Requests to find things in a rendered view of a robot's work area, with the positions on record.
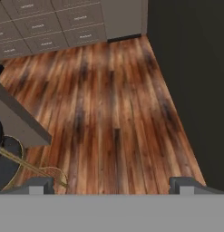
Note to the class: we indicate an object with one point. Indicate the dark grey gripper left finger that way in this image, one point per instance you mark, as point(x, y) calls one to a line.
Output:
point(40, 185)

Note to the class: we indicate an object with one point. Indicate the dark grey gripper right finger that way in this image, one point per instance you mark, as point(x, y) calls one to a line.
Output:
point(183, 185)

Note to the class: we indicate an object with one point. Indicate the grey dining counter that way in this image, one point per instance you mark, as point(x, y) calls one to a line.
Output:
point(19, 120)

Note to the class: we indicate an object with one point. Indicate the grey drawer cabinet run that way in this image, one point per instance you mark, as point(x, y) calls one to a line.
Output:
point(56, 27)

